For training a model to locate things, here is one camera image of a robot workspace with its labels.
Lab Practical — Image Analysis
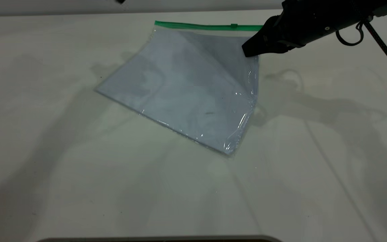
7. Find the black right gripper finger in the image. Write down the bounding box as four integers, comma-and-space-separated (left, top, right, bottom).
247, 40, 307, 57
241, 15, 283, 58

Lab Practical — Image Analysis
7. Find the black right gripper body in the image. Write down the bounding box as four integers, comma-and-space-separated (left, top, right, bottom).
280, 0, 387, 46

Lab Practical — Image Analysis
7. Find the clear zip bag green zipper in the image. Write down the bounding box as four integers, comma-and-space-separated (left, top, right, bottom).
94, 20, 264, 157

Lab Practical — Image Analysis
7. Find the thin black wire loop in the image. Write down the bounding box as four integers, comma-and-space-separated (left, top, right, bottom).
335, 22, 364, 47

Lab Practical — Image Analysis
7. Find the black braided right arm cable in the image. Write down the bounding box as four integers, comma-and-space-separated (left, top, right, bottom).
363, 20, 387, 83

